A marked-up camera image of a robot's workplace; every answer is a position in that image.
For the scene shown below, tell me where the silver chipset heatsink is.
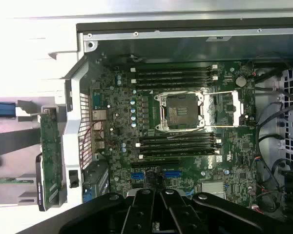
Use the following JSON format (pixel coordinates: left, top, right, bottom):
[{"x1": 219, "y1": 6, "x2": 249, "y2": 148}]
[{"x1": 201, "y1": 181, "x2": 227, "y2": 198}]

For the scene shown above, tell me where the long black expansion slot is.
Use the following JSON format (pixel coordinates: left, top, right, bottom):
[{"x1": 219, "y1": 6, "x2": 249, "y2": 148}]
[{"x1": 131, "y1": 158, "x2": 181, "y2": 168}]

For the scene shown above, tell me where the black RAM slot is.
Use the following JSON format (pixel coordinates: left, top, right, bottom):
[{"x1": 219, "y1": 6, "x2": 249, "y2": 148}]
[
  {"x1": 138, "y1": 150, "x2": 221, "y2": 159},
  {"x1": 135, "y1": 82, "x2": 214, "y2": 89},
  {"x1": 139, "y1": 145, "x2": 217, "y2": 152},
  {"x1": 135, "y1": 72, "x2": 214, "y2": 78},
  {"x1": 135, "y1": 138, "x2": 222, "y2": 148},
  {"x1": 131, "y1": 76, "x2": 218, "y2": 84},
  {"x1": 139, "y1": 133, "x2": 217, "y2": 141},
  {"x1": 130, "y1": 64, "x2": 218, "y2": 73}
]

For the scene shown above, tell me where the green motherboard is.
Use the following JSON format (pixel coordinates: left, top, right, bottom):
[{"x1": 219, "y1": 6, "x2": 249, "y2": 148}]
[{"x1": 89, "y1": 60, "x2": 257, "y2": 210}]

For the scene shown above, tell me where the CPU socket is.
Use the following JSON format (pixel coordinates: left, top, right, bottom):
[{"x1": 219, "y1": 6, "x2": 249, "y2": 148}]
[{"x1": 154, "y1": 91, "x2": 207, "y2": 131}]

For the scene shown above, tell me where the silver socket cover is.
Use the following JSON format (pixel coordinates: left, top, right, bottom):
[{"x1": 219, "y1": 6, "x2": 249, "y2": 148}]
[{"x1": 202, "y1": 90, "x2": 245, "y2": 127}]

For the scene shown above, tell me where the green RAM stick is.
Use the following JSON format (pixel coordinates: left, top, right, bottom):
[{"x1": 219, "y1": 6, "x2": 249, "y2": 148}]
[{"x1": 0, "y1": 177, "x2": 37, "y2": 185}]

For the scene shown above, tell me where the grey plastic parts rack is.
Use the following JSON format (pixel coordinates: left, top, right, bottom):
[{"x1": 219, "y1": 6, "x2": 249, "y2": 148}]
[{"x1": 0, "y1": 97, "x2": 67, "y2": 208}]

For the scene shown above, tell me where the dark grey open PC case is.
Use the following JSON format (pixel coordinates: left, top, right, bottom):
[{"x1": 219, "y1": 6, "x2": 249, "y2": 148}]
[{"x1": 47, "y1": 23, "x2": 293, "y2": 234}]

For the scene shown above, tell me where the black chassis switch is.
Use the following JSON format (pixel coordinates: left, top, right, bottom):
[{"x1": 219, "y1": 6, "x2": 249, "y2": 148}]
[{"x1": 68, "y1": 169, "x2": 79, "y2": 189}]

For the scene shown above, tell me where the red black twisted wire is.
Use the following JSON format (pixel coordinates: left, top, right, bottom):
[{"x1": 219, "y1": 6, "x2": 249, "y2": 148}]
[{"x1": 79, "y1": 120, "x2": 118, "y2": 170}]

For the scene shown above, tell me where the black wire bundle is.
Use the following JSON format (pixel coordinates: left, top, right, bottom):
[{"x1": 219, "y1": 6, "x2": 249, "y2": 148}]
[{"x1": 255, "y1": 99, "x2": 293, "y2": 213}]

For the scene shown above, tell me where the hard disk with blue bracket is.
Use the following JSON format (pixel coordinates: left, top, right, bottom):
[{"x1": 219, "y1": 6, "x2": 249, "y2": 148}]
[{"x1": 0, "y1": 101, "x2": 17, "y2": 118}]

